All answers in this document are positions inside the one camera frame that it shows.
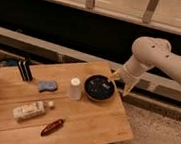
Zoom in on black bowl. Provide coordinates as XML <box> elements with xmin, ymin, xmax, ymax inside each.
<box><xmin>84</xmin><ymin>74</ymin><xmax>115</xmax><ymax>101</ymax></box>

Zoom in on wooden table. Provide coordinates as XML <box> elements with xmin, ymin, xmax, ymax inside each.
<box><xmin>0</xmin><ymin>61</ymin><xmax>133</xmax><ymax>144</ymax></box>

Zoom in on blue sponge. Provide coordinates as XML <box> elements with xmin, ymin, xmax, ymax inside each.
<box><xmin>37</xmin><ymin>80</ymin><xmax>58</xmax><ymax>93</ymax></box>

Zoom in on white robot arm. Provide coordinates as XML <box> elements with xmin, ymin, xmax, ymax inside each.
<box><xmin>110</xmin><ymin>36</ymin><xmax>181</xmax><ymax>96</ymax></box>

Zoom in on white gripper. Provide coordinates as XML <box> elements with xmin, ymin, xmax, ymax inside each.
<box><xmin>109</xmin><ymin>56</ymin><xmax>153</xmax><ymax>97</ymax></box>

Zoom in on plastic bottle with label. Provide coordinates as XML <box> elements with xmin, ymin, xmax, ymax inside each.
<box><xmin>12</xmin><ymin>101</ymin><xmax>54</xmax><ymax>121</ymax></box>

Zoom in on dark red pocket knife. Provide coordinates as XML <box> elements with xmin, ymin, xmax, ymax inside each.
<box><xmin>41</xmin><ymin>119</ymin><xmax>65</xmax><ymax>136</ymax></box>

